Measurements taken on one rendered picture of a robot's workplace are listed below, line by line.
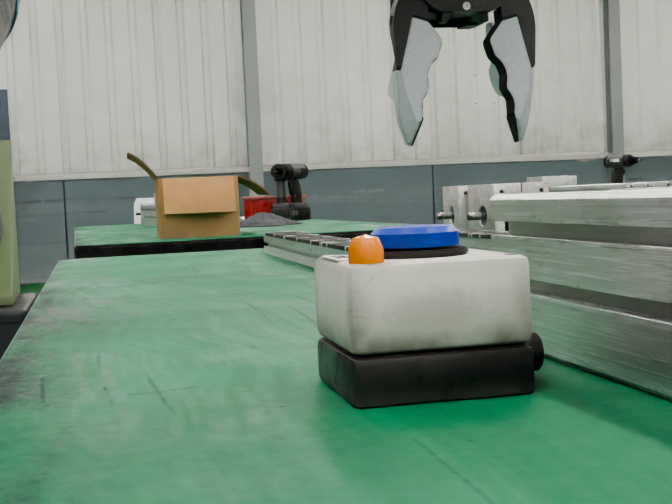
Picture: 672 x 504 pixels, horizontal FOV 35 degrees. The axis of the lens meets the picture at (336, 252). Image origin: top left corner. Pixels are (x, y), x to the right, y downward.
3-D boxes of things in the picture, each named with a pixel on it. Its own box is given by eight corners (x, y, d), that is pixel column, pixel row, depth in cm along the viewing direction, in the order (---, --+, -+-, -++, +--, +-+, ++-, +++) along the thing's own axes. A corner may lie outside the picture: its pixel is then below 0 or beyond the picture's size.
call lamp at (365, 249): (345, 262, 46) (343, 234, 46) (379, 260, 46) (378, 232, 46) (352, 264, 44) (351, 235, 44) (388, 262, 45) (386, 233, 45)
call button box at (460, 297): (318, 379, 52) (312, 250, 52) (507, 364, 54) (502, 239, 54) (354, 410, 44) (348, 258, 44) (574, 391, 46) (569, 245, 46)
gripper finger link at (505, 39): (526, 131, 88) (486, 24, 86) (557, 126, 82) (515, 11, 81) (493, 146, 87) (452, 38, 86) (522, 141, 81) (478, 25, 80)
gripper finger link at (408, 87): (394, 149, 85) (427, 38, 85) (417, 145, 79) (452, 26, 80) (357, 137, 84) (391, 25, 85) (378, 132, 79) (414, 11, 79)
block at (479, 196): (455, 246, 169) (452, 186, 168) (521, 242, 172) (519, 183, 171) (480, 249, 159) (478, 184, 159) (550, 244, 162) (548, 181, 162)
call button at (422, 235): (362, 268, 50) (360, 225, 50) (444, 263, 51) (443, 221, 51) (384, 274, 46) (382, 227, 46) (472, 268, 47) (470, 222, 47)
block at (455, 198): (430, 243, 182) (428, 187, 181) (495, 240, 183) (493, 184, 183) (445, 246, 172) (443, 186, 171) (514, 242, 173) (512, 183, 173)
